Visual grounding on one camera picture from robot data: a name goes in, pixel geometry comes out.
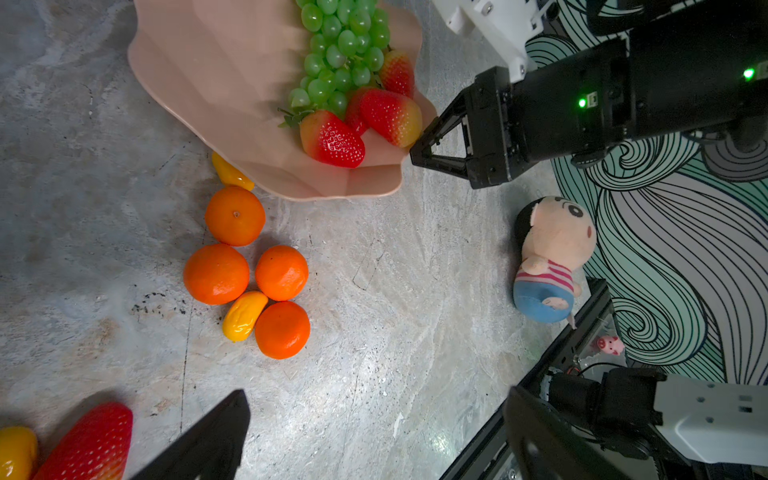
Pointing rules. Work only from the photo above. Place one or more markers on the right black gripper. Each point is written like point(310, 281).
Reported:
point(579, 107)

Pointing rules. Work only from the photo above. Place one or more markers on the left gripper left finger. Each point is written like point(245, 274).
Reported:
point(211, 449)

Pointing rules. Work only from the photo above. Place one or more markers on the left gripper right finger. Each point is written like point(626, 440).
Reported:
point(545, 447)

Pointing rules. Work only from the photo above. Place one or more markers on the red fake strawberry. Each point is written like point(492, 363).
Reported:
point(326, 138)
point(397, 118)
point(397, 73)

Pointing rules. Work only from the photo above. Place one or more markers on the pale fake strawberry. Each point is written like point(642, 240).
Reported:
point(97, 446)

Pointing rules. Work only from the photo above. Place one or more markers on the green fake grape bunch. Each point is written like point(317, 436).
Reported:
point(346, 53)

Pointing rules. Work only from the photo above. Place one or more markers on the orange fake tangerine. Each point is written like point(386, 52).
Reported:
point(281, 273)
point(216, 274)
point(282, 330)
point(235, 216)

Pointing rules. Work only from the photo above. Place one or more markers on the pink scalloped fruit bowl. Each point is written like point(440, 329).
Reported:
point(225, 69)

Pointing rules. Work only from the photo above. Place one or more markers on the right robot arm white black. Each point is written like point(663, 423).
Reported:
point(654, 117)

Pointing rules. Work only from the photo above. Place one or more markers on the yellow fake kumquat near bowl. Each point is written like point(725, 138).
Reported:
point(229, 175)

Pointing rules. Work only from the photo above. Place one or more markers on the pink pig figurine right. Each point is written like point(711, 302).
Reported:
point(610, 345)

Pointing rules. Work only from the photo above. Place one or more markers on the pink boy plush doll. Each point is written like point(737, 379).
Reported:
point(557, 236)

